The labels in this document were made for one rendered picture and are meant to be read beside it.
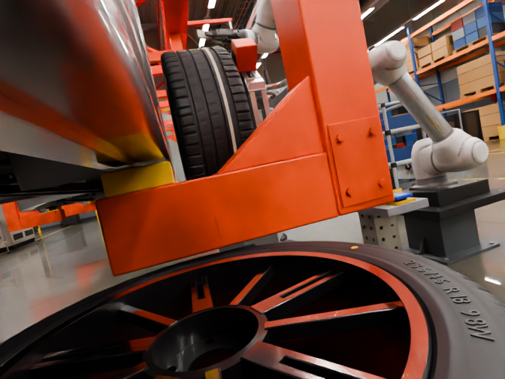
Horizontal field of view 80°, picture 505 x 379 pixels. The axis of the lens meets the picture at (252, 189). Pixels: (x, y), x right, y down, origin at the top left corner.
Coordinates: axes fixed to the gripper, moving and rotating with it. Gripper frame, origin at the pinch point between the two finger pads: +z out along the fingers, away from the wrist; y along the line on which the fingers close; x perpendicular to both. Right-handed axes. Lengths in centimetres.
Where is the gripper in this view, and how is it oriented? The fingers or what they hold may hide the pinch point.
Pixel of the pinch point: (204, 34)
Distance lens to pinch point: 143.4
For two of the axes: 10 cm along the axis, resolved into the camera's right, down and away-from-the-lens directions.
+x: -2.2, -9.7, -0.6
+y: -6.1, 0.9, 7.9
